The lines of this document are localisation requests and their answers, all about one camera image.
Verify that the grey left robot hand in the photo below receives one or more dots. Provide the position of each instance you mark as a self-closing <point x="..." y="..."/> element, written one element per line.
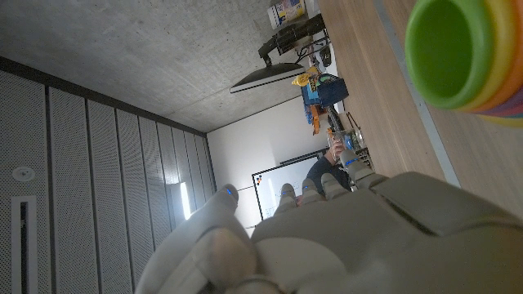
<point x="367" y="245"/>

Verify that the seated person dark shirt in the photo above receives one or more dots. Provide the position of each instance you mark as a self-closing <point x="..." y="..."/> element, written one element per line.
<point x="323" y="169"/>

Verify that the whiteboard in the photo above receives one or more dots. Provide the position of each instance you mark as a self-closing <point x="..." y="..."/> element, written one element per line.
<point x="269" y="192"/>

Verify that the orange box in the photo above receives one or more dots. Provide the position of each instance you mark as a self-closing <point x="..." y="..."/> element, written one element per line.
<point x="315" y="120"/>

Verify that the dark blue mug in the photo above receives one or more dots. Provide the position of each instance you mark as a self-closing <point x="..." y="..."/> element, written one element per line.
<point x="333" y="92"/>

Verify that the blue box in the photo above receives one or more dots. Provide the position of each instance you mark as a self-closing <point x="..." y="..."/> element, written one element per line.
<point x="309" y="98"/>

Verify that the black monitor with stand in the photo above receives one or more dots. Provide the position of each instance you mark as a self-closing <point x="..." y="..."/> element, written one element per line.
<point x="269" y="77"/>

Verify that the stacked colourful cups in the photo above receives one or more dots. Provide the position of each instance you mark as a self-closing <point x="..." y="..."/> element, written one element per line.
<point x="449" y="49"/>

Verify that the white canister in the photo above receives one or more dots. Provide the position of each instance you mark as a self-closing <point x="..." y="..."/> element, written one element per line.
<point x="286" y="12"/>

